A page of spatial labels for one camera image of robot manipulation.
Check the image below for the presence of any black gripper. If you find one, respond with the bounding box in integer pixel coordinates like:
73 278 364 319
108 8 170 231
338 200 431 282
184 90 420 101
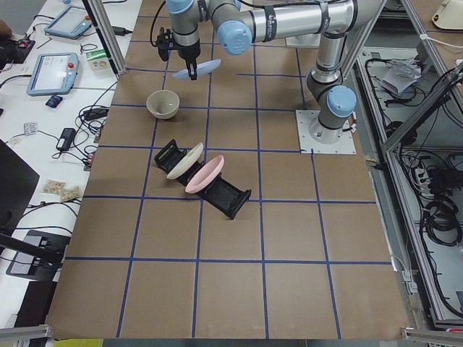
178 45 200 80

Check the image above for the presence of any blue plate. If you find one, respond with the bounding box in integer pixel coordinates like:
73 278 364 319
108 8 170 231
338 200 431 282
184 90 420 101
172 59 221 80

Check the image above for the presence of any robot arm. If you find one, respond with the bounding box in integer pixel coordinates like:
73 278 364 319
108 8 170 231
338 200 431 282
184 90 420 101
156 0 383 144

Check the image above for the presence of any cream plate in rack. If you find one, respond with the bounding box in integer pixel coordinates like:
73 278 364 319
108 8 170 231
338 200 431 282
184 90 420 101
166 142 204 180

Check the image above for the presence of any pink plate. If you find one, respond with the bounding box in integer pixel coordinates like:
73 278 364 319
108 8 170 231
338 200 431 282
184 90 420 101
185 155 224 194

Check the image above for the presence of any black plate rack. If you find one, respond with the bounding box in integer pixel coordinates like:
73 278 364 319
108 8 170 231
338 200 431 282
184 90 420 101
154 140 252 220

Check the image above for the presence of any white bowl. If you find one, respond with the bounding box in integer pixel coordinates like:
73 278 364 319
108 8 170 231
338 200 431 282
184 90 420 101
146 90 180 119

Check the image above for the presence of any green white box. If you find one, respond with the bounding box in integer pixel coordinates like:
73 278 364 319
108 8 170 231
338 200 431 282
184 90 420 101
85 49 111 71

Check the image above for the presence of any teach pendant far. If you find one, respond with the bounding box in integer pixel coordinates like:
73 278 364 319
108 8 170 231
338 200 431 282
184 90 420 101
44 6 92 39

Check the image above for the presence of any teach pendant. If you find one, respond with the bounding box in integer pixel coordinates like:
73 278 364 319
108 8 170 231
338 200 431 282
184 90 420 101
44 6 92 39
27 52 80 96

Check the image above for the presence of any teach pendant near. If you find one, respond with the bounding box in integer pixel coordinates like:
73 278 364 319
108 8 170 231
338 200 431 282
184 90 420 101
27 52 80 96

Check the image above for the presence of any black power brick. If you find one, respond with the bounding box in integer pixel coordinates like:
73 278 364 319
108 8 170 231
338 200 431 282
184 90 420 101
56 127 77 152

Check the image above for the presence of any black monitor stand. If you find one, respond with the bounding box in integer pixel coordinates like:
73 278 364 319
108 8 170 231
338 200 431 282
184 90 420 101
1 142 70 281

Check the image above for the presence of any aluminium frame post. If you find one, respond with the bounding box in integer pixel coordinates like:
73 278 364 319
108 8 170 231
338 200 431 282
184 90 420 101
82 0 127 76

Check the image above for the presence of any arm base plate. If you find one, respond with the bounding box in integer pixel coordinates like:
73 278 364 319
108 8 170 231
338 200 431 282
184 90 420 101
295 110 357 155

